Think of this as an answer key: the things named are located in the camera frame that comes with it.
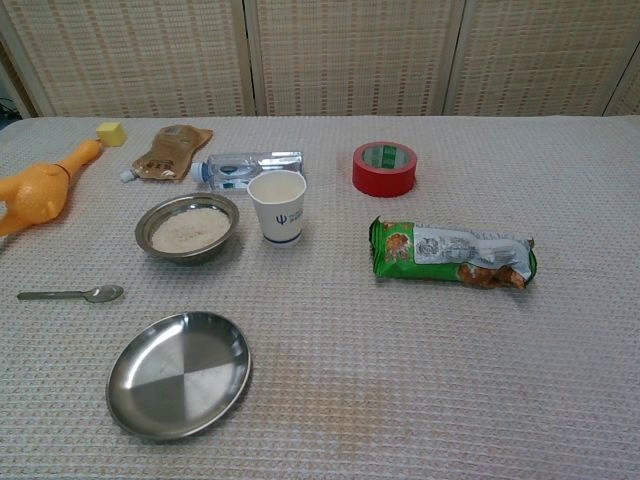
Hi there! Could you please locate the metal spoon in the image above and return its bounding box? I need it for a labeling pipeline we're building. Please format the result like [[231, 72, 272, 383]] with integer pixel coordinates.
[[16, 284, 125, 305]]

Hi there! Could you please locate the white paper cup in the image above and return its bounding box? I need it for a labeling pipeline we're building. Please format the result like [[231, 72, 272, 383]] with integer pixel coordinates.
[[247, 171, 307, 248]]

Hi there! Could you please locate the metal bowl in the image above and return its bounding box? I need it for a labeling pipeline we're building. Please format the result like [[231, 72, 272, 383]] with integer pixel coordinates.
[[134, 192, 241, 267]]

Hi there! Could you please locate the green snack packet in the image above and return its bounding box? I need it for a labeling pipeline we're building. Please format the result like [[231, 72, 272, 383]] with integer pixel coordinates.
[[368, 215, 539, 291]]

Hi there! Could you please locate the red tape roll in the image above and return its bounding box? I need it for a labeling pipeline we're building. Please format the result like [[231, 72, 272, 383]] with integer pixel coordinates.
[[351, 140, 419, 199]]

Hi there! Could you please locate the clear plastic water bottle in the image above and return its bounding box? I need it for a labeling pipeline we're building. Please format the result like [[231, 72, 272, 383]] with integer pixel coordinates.
[[190, 151, 304, 192]]

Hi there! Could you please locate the white woven tablecloth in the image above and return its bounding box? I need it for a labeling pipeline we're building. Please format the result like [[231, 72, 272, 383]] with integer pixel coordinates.
[[0, 115, 640, 480]]

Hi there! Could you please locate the brown spout pouch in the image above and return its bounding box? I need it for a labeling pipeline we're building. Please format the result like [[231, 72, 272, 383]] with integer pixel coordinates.
[[118, 124, 214, 184]]

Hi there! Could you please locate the bamboo folding screen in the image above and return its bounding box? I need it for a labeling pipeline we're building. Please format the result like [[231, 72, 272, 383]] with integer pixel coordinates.
[[0, 0, 640, 119]]

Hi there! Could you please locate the round metal plate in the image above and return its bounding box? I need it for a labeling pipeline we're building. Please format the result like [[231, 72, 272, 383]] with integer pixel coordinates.
[[105, 311, 252, 442]]

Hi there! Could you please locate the yellow cube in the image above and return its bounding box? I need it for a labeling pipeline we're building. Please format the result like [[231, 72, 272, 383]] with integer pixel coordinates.
[[95, 122, 127, 149]]

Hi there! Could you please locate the yellow rubber chicken toy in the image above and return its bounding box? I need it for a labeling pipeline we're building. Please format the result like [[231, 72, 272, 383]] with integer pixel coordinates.
[[0, 138, 107, 237]]

